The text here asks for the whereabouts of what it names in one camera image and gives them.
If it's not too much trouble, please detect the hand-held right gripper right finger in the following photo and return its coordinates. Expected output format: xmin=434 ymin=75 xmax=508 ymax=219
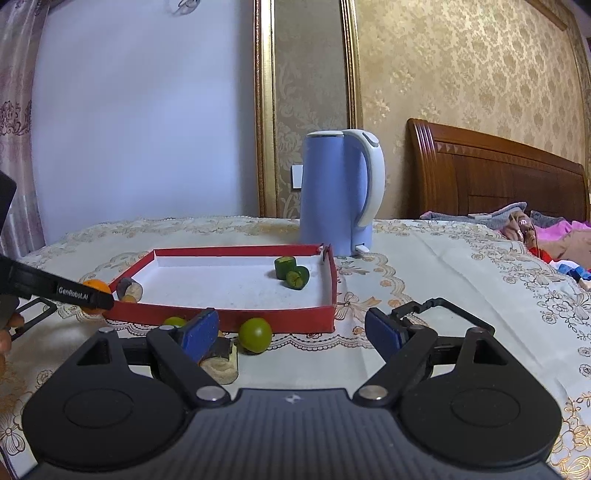
xmin=355 ymin=298 xmax=511 ymax=407

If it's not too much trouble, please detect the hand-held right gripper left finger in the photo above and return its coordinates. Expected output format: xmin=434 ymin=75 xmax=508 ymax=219
xmin=74 ymin=308 xmax=230 ymax=406

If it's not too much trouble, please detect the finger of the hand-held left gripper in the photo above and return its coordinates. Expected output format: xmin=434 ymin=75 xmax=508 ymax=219
xmin=0 ymin=256 xmax=115 ymax=342

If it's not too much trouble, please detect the orange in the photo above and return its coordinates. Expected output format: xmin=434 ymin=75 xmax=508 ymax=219
xmin=81 ymin=279 xmax=112 ymax=316

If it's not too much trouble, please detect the eggplant piece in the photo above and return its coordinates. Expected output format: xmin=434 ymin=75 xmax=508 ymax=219
xmin=201 ymin=336 xmax=239 ymax=385
xmin=116 ymin=278 xmax=144 ymax=302

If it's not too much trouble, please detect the red cardboard box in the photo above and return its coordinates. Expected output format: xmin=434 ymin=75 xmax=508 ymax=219
xmin=102 ymin=244 xmax=336 ymax=333

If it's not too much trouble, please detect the person's left hand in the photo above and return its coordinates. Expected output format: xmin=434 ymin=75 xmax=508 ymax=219
xmin=0 ymin=313 xmax=25 ymax=365

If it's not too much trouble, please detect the patterned curtain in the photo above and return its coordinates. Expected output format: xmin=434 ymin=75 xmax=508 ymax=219
xmin=0 ymin=0 xmax=48 ymax=260

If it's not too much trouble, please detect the cream lace tablecloth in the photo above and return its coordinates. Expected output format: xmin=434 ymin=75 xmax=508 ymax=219
xmin=0 ymin=215 xmax=591 ymax=480

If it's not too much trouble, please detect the blue electric kettle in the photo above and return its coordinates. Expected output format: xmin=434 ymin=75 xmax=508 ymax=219
xmin=300 ymin=129 xmax=386 ymax=257

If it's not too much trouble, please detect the wooden bed headboard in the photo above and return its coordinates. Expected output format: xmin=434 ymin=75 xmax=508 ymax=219
xmin=406 ymin=118 xmax=590 ymax=220

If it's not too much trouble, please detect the pile of clothes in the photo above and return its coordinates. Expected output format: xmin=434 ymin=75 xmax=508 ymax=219
xmin=419 ymin=200 xmax=591 ymax=288

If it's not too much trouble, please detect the gold framed wall panel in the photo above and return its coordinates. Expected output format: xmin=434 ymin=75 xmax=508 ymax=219
xmin=252 ymin=0 xmax=363 ymax=219

